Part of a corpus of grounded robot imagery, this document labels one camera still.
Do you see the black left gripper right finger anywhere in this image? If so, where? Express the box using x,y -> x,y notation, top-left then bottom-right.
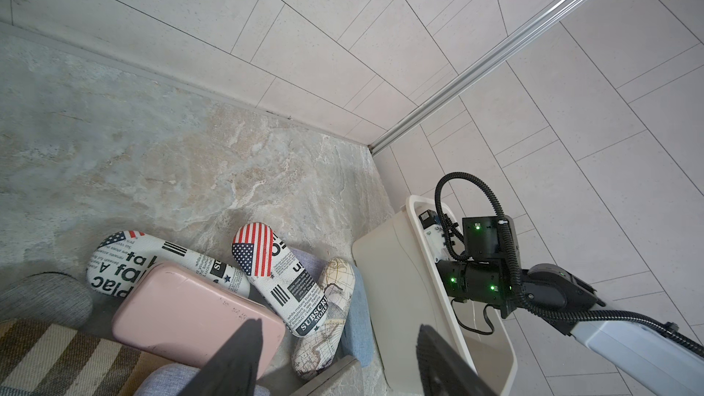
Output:
415,324 -> 497,396

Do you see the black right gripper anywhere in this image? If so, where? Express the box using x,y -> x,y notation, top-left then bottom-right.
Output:
436,216 -> 518,316

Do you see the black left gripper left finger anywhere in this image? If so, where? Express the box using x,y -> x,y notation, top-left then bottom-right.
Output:
178,319 -> 263,396

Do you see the cream plastic storage box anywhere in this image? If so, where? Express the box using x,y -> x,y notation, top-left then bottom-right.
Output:
352,195 -> 518,395

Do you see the light grey rectangular glasses case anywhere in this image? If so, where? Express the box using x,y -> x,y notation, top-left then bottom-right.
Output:
291,356 -> 365,396

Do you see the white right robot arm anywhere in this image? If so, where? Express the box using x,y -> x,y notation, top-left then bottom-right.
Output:
434,172 -> 703,395

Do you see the map print glasses case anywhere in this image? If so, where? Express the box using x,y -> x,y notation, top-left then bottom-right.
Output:
291,258 -> 356,381

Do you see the brown plaid glasses case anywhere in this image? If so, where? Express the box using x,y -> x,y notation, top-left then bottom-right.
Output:
1,319 -> 171,395

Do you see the grey fabric glasses case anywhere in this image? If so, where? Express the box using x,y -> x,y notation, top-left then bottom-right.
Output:
1,272 -> 94,329

